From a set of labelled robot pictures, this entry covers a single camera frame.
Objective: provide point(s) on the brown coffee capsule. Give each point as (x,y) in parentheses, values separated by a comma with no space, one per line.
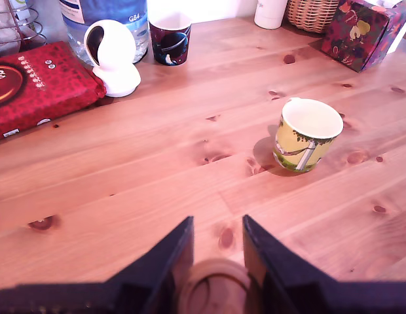
(214,288)

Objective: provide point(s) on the yellow cartoon print cup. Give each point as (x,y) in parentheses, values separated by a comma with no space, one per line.
(298,147)

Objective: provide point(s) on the dark blue print cup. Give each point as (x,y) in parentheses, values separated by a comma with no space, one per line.
(170,42)

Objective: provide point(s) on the red foil package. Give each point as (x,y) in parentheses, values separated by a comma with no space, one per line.
(42,85)

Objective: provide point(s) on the floral purple tissue box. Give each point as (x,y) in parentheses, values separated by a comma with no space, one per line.
(360,36)

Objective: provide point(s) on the white slim bottle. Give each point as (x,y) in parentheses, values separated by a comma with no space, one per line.
(270,13)

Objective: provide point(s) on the woven wicker basket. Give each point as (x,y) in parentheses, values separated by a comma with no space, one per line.
(312,14)

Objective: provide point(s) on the large clear water bottle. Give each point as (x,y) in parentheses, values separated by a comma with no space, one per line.
(108,13)

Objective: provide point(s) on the white green packet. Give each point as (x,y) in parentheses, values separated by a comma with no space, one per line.
(18,4)

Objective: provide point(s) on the small white round camera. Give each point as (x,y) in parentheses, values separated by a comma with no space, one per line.
(116,52)

